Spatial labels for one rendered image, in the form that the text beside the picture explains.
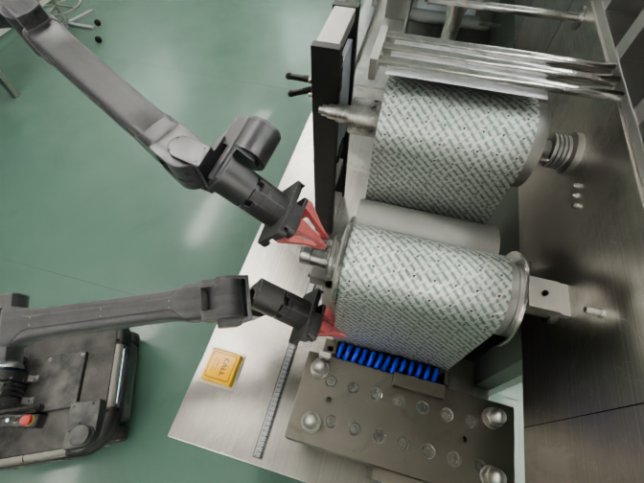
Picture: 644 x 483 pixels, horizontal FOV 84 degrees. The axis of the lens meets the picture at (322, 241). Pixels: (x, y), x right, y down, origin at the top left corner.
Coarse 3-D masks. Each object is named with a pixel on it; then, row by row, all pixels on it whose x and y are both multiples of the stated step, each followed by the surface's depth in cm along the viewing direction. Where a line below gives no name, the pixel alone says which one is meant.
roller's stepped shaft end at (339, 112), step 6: (318, 108) 66; (324, 108) 65; (330, 108) 65; (336, 108) 64; (342, 108) 64; (348, 108) 64; (324, 114) 66; (330, 114) 65; (336, 114) 64; (342, 114) 64; (348, 114) 64; (336, 120) 65; (342, 120) 65
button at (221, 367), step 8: (216, 352) 83; (224, 352) 83; (208, 360) 82; (216, 360) 82; (224, 360) 82; (232, 360) 82; (240, 360) 83; (208, 368) 81; (216, 368) 81; (224, 368) 81; (232, 368) 81; (208, 376) 80; (216, 376) 80; (224, 376) 80; (232, 376) 80; (224, 384) 80
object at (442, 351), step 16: (336, 320) 65; (352, 320) 63; (368, 320) 61; (384, 320) 59; (352, 336) 70; (368, 336) 68; (384, 336) 66; (400, 336) 63; (416, 336) 61; (432, 336) 60; (448, 336) 58; (384, 352) 73; (400, 352) 70; (416, 352) 68; (432, 352) 65; (448, 352) 63; (464, 352) 61; (448, 368) 70
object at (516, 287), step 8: (344, 232) 55; (344, 256) 53; (336, 264) 53; (512, 264) 53; (512, 288) 50; (512, 296) 50; (512, 304) 50; (512, 312) 50; (504, 320) 51; (504, 328) 51
